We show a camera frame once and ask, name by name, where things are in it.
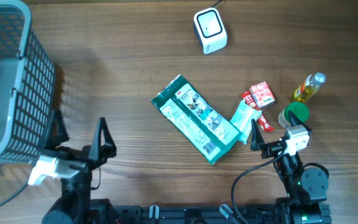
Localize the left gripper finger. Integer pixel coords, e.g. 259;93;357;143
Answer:
88;117;116;161
44;110;69;149

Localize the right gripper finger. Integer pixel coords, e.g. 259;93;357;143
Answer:
288;110;311;133
250;119;265;151

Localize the green lid jar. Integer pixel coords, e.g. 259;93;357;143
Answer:
278;102;310;129

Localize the light green plastic sachet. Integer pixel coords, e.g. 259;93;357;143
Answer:
230;100;262;144

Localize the yellow oil bottle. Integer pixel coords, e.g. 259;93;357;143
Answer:
291;72;326;103

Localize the red tissue pack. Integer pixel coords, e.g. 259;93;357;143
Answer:
249;82;275;108

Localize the green 3M gloves package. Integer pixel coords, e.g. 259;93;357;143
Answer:
151;75;241;165

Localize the red Nescafe coffee stick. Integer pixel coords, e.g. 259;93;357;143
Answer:
241;91;274;132

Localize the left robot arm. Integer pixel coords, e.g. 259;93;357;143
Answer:
40;110;121;224

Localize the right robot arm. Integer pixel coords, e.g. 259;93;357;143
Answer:
242;111;332;224

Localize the white barcode scanner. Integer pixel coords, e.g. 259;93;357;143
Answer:
193;7;227;54

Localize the grey plastic mesh basket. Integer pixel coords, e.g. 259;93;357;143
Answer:
0;1;56;164

